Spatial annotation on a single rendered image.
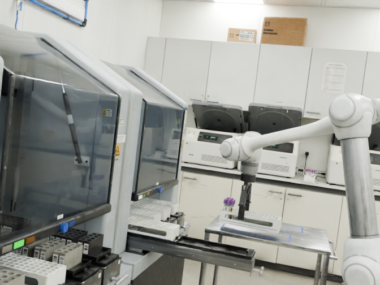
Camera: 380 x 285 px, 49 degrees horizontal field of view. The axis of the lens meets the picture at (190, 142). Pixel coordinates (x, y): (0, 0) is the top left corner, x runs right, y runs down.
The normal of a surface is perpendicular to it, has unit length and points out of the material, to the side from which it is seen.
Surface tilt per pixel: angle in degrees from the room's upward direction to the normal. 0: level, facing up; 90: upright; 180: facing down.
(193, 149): 90
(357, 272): 100
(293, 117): 142
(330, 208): 90
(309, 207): 90
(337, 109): 84
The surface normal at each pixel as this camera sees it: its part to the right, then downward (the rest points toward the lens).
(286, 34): -0.30, 0.02
